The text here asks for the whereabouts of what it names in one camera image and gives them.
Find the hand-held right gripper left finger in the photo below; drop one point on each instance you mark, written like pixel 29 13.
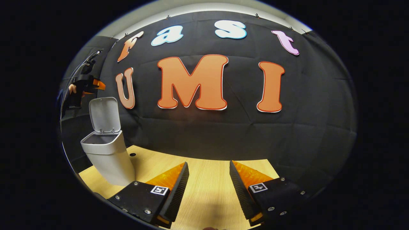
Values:
pixel 175 195

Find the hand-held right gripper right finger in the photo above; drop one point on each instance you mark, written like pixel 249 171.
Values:
pixel 243 195

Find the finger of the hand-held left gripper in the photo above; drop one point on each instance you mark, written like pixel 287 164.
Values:
pixel 99 84

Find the white desktop garbage bin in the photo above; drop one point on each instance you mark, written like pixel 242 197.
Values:
pixel 110 156

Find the wooden desktop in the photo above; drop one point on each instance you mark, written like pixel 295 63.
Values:
pixel 207 182

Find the black backdrop cloth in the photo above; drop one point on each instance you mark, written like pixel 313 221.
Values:
pixel 303 127

